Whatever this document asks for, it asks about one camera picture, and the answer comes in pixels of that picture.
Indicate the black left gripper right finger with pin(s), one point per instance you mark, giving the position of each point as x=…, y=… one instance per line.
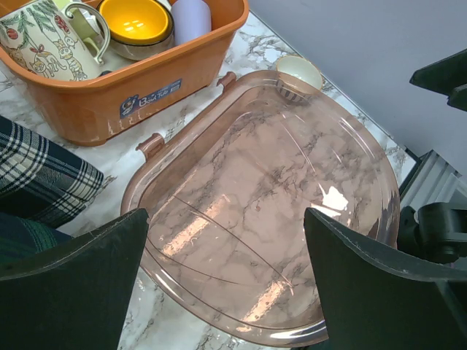
x=376, y=297

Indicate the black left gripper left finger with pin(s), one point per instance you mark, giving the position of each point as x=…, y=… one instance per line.
x=76, y=294

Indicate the dark green plaid skirt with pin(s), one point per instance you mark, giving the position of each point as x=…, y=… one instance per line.
x=21, y=238

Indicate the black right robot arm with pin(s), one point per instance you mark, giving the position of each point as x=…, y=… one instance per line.
x=426, y=182

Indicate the navy white plaid skirt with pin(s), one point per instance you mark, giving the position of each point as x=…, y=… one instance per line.
x=41, y=180

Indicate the transparent pink plastic tray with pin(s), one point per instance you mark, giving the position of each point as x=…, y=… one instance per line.
x=226, y=199

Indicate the orange plastic tub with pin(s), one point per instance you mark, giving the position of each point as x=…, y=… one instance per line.
x=91, y=112

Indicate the small white ceramic bowl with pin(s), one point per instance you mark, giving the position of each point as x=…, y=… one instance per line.
x=299, y=74

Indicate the cat pattern ceramic mug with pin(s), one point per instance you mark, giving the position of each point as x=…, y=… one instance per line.
x=40, y=38

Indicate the pale green mug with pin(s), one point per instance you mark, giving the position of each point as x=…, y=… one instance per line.
x=87, y=28

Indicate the yellow bowl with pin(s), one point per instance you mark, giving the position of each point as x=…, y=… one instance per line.
x=139, y=29

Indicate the lavender plastic cup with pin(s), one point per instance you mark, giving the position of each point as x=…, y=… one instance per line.
x=192, y=19

